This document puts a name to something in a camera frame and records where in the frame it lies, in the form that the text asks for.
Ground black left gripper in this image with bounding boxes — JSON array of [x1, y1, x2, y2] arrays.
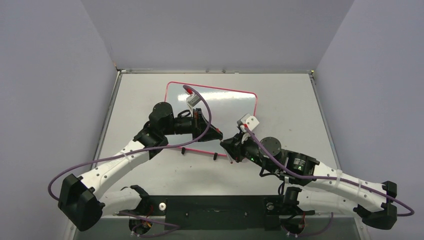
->
[[163, 109, 224, 143]]

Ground pink-framed whiteboard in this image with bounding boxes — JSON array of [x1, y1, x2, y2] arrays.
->
[[165, 81, 258, 157]]

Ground white whiteboard marker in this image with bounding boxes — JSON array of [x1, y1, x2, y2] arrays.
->
[[219, 140, 233, 164]]

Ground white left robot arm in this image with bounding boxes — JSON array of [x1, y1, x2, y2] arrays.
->
[[56, 102, 223, 232]]

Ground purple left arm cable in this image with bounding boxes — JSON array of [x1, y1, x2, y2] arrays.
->
[[47, 85, 213, 202]]

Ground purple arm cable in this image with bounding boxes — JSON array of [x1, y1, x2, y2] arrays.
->
[[47, 85, 213, 202], [243, 127, 415, 218]]

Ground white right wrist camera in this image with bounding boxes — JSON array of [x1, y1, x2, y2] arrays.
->
[[237, 113, 260, 133]]

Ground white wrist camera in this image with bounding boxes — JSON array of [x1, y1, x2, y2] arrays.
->
[[237, 113, 260, 133], [186, 93, 201, 109]]

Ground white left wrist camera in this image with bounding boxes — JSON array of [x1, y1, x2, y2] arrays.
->
[[186, 93, 201, 109]]

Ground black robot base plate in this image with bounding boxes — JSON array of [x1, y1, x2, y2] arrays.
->
[[124, 195, 315, 231]]

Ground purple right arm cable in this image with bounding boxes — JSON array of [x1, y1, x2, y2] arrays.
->
[[243, 127, 415, 218]]

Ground aluminium table edge frame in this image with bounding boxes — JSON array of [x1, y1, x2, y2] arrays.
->
[[62, 68, 372, 240]]

